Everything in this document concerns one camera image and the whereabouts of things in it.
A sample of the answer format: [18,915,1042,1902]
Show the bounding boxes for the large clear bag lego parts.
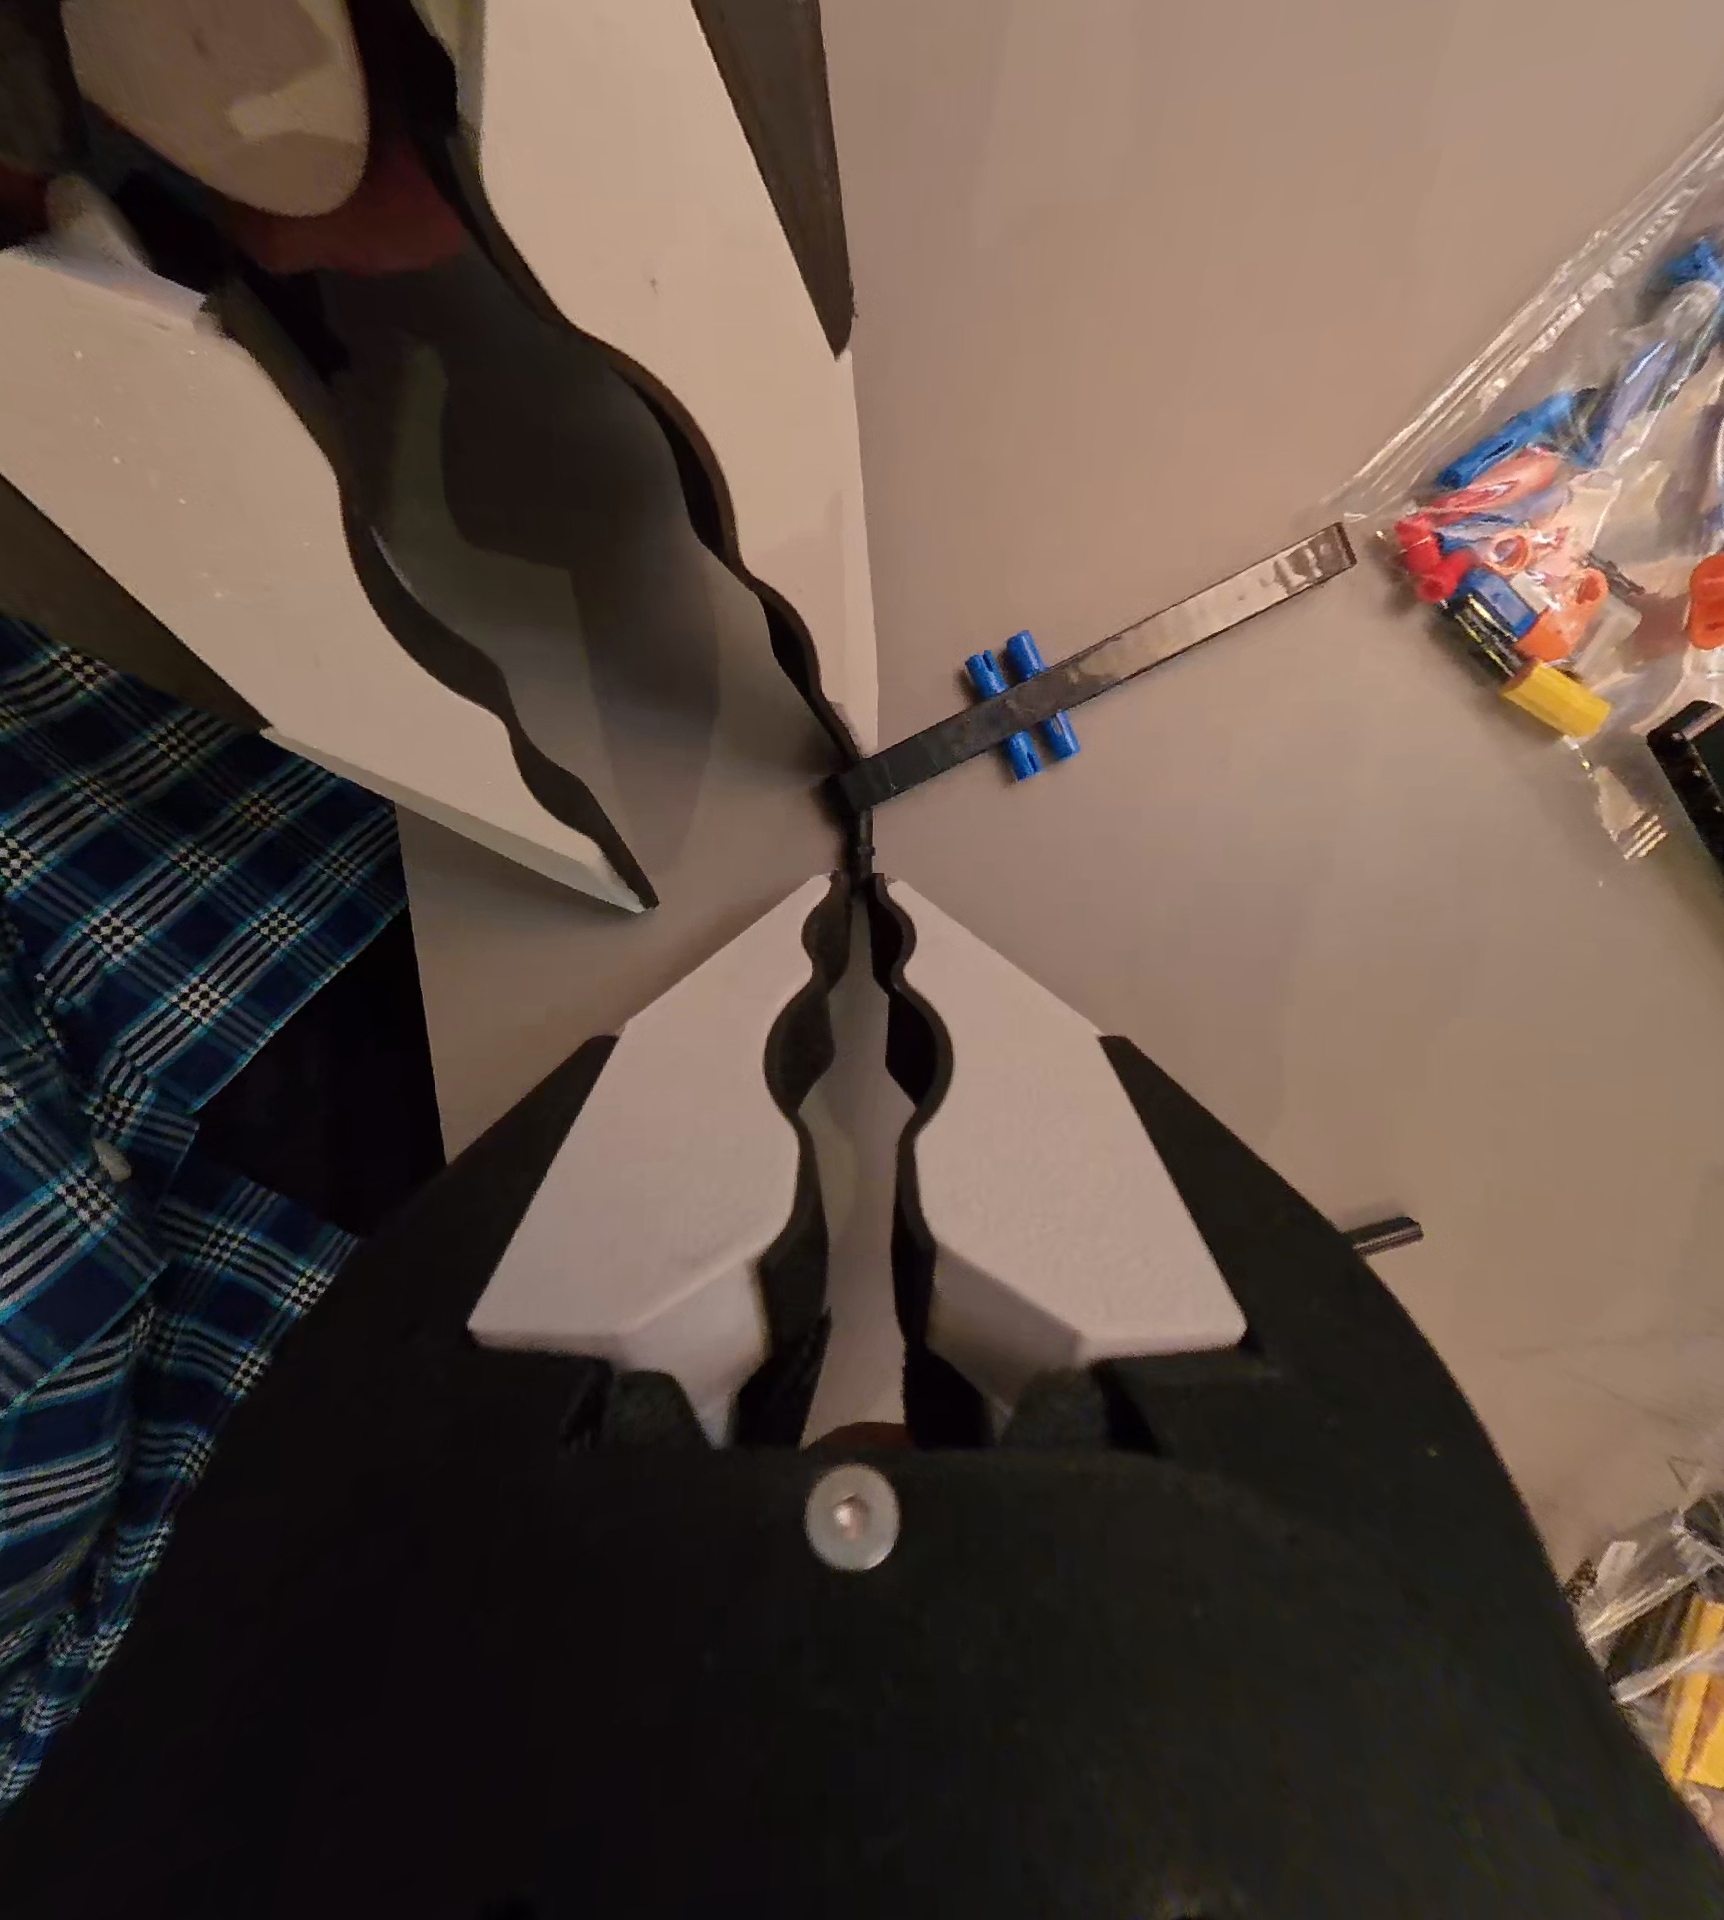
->
[1566,1425,1724,1920]

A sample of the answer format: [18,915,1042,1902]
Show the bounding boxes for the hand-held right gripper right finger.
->
[877,876,1251,1450]

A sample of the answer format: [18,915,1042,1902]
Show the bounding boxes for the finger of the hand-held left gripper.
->
[417,0,885,766]
[0,171,660,917]

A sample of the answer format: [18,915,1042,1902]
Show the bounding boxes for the small clear bag lego pieces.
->
[1337,15,1724,859]

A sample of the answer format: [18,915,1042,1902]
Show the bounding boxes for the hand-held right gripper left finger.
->
[466,873,853,1450]

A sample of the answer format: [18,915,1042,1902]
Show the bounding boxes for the person's left hand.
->
[238,132,487,279]

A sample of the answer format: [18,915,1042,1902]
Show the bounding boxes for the blue plaid shirt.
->
[0,557,414,1861]

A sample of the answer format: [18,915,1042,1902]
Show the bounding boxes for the thin black lego beam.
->
[822,523,1361,819]

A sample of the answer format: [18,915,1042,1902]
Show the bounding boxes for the blue lego pin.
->
[960,648,1038,784]
[1004,630,1083,756]

